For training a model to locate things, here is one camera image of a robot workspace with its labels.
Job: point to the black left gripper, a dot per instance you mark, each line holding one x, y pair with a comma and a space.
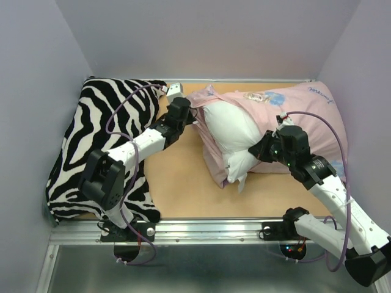
189, 118

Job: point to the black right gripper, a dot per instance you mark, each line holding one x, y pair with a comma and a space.
261, 149

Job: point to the white pillow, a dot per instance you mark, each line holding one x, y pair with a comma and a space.
234, 131

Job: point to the pink printed pillowcase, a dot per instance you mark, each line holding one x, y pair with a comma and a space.
315, 111

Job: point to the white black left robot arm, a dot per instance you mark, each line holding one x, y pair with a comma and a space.
103, 178

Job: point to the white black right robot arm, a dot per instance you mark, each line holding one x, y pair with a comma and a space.
364, 246

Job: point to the white inner pillow tag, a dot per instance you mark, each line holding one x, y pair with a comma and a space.
242, 182

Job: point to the zebra striped pillow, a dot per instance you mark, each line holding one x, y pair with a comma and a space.
106, 106

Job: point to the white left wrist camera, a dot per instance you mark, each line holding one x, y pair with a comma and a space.
174, 90

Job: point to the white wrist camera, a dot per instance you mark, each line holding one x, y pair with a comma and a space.
284, 120
174, 90

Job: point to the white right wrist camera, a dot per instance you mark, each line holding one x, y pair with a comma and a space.
284, 120

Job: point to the aluminium rear table rail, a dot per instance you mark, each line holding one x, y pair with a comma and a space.
209, 81

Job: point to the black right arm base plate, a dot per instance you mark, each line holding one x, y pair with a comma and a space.
285, 230

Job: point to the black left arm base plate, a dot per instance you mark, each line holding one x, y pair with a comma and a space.
112, 233

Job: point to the aluminium front mounting rail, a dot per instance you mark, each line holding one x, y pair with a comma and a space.
216, 231

